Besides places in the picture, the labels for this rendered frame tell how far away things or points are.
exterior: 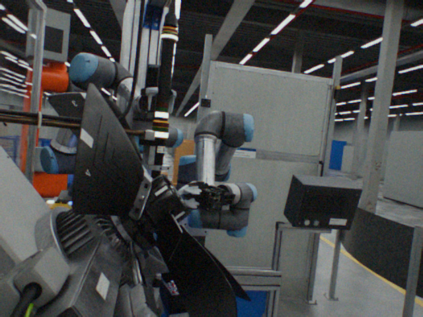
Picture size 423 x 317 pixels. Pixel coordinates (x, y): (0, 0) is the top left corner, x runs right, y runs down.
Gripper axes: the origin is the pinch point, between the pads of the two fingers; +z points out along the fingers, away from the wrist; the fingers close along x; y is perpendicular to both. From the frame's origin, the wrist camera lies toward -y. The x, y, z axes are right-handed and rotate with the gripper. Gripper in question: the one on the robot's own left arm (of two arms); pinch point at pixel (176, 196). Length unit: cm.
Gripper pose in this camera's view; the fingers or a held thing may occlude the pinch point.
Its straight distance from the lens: 100.9
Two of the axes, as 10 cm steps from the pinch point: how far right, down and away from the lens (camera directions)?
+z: -6.7, -0.3, -7.4
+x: -1.8, 9.8, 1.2
